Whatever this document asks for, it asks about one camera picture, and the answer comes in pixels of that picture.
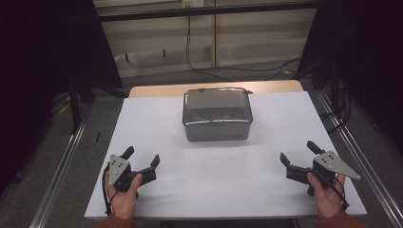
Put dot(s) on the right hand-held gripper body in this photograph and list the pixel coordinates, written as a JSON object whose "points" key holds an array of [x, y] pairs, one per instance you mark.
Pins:
{"points": [[329, 163]]}

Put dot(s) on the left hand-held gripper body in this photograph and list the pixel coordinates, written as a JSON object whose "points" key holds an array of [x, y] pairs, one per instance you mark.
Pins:
{"points": [[118, 171]]}

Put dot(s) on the person's left hand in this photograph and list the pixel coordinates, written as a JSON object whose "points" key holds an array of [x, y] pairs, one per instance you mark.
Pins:
{"points": [[123, 202]]}

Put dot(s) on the person's right hand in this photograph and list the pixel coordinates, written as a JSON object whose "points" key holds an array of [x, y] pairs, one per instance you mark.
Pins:
{"points": [[329, 201]]}

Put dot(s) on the small black floor piece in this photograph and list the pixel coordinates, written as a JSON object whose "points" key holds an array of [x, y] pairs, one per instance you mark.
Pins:
{"points": [[98, 137]]}

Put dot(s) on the white table cover board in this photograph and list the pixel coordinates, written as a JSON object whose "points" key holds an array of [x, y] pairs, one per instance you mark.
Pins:
{"points": [[218, 180]]}

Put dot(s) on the black metal stand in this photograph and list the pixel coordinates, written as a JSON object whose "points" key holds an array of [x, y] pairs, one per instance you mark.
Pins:
{"points": [[75, 107]]}

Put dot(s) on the black stand leg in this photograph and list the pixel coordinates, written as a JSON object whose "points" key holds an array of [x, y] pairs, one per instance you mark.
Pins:
{"points": [[309, 69]]}

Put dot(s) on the yellow floor tape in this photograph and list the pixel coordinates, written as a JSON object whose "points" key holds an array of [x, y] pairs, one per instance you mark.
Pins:
{"points": [[289, 72]]}

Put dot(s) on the small black peg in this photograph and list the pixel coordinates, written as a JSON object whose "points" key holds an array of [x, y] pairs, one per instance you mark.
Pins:
{"points": [[127, 57]]}

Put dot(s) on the black curtain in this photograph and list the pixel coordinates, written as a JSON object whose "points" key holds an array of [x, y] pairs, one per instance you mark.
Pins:
{"points": [[367, 47], [38, 63]]}

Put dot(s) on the black horizontal bar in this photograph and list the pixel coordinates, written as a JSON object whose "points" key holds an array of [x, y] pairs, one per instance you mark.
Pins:
{"points": [[206, 11]]}

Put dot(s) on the metal floor rail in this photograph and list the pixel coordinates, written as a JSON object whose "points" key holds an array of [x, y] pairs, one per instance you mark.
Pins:
{"points": [[60, 177], [364, 161]]}

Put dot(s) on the white wall outlet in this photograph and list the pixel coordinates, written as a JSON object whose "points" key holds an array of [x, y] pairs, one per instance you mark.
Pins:
{"points": [[192, 3]]}

